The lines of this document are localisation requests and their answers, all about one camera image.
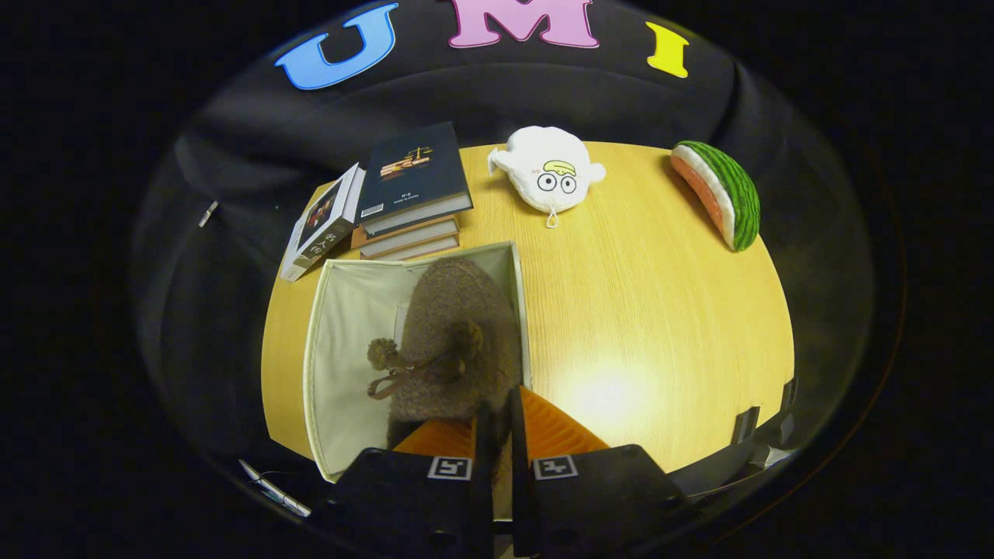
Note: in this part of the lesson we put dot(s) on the white plush toy with eyes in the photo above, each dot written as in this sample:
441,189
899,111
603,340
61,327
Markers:
543,171

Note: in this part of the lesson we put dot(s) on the black backdrop cloth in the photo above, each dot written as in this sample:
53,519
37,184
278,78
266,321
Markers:
217,326

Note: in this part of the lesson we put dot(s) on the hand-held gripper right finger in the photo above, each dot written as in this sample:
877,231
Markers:
522,497

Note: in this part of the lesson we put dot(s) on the thin brown book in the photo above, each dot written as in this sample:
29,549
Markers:
419,250

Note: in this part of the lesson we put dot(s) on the white slim object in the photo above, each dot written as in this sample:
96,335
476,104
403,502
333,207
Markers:
272,491

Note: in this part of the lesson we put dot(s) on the small white cloth clip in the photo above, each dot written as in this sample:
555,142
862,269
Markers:
208,213

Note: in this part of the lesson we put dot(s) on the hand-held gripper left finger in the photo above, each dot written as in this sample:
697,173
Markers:
404,501

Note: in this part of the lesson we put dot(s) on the brown cover book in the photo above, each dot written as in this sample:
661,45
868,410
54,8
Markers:
408,233

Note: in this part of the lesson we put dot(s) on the grey fabric storage box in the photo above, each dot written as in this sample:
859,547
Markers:
345,365

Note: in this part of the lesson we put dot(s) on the brown fuzzy shoe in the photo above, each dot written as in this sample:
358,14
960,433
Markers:
458,310

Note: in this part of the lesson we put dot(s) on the white cover book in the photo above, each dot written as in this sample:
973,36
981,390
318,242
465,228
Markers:
322,221

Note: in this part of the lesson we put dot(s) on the dark blue hardcover book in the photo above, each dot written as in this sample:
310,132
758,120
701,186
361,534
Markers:
415,171

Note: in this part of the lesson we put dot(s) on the black table edge bracket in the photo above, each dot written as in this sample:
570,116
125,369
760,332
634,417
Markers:
745,425

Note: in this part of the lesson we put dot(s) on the watermelon slice plush toy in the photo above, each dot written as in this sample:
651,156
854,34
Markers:
726,190

